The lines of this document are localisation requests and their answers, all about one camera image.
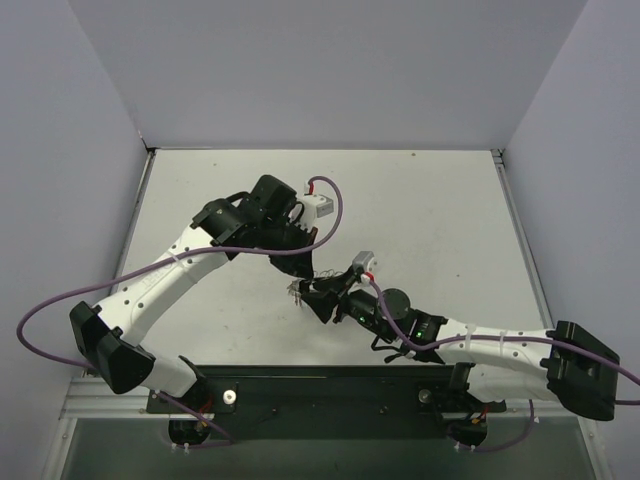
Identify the aluminium frame rail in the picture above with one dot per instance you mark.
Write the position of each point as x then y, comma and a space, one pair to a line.
91, 398

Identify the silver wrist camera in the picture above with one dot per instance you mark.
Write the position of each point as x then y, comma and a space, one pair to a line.
315, 206
364, 262

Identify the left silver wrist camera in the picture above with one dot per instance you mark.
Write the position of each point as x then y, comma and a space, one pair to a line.
315, 206

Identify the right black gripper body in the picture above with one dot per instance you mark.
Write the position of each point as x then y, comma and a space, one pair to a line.
338, 300

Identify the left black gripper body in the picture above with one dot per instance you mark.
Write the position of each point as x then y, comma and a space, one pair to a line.
292, 245

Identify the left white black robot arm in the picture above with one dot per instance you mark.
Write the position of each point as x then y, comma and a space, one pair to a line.
110, 334

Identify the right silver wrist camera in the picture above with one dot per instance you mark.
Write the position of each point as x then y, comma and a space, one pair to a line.
364, 262

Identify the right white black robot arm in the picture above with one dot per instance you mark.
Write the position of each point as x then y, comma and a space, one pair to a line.
565, 364

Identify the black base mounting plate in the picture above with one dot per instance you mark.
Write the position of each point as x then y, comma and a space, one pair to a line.
341, 402

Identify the metal ring disc with keyrings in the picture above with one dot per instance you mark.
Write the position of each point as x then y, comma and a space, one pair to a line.
299, 286

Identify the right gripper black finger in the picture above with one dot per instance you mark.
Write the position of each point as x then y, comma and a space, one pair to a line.
338, 284
325, 305

